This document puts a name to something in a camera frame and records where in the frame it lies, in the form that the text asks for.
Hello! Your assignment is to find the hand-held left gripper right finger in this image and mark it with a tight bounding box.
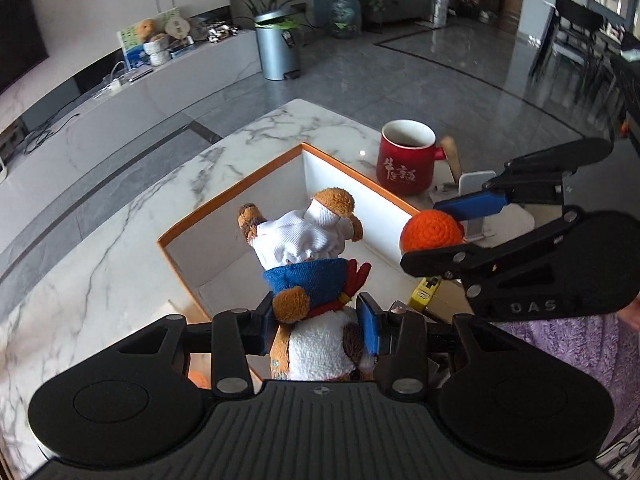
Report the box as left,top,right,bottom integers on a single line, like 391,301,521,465
356,294,516,397

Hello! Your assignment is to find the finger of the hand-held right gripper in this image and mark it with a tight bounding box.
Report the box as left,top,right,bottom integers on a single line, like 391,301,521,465
432,138,615,222
399,207,582,302

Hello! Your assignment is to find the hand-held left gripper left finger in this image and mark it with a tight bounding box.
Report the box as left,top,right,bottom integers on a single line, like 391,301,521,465
112,294,275,397

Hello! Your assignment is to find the orange crochet ball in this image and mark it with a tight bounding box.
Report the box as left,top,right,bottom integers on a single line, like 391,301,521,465
399,210,467,257

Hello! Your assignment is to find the orange-rimmed white box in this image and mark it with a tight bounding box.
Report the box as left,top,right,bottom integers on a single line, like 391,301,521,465
156,142,437,386

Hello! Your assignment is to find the brown plush bear toy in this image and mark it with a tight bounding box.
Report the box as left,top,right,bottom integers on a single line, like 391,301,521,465
237,187,382,382

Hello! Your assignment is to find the yellow tape measure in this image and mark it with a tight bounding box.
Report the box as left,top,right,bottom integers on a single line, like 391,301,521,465
409,276,443,312

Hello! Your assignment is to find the white phone stand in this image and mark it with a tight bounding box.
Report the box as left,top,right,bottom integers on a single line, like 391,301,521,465
430,170,537,251

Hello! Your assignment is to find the purple fluffy blanket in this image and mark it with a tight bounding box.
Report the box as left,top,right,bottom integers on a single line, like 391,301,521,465
495,304,640,480

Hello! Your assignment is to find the black dining chair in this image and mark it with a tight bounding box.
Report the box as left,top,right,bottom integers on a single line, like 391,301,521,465
606,54,640,128
529,0,607,87

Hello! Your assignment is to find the clear water jug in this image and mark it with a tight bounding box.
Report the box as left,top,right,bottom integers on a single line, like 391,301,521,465
330,0,363,41

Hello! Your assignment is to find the grey metal trash can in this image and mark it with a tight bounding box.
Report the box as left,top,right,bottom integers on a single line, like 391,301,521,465
253,9,302,82

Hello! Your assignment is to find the white marble TV bench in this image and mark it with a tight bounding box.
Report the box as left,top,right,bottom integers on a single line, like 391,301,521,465
0,27,267,222

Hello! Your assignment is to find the white woven pot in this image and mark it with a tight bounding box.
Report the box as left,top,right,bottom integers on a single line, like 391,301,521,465
144,34,172,67

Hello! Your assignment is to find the blue and green picture card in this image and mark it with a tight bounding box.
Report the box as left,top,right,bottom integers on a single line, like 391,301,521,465
116,6,182,72

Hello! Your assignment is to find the round wooden ornament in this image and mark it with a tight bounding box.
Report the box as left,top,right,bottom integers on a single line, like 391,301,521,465
161,14,192,42

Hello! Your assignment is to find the black television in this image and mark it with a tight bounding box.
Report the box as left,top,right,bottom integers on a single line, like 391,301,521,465
0,0,49,97

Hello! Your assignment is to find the red mug with wooden handle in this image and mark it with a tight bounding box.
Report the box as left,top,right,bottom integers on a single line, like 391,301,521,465
376,119,460,197

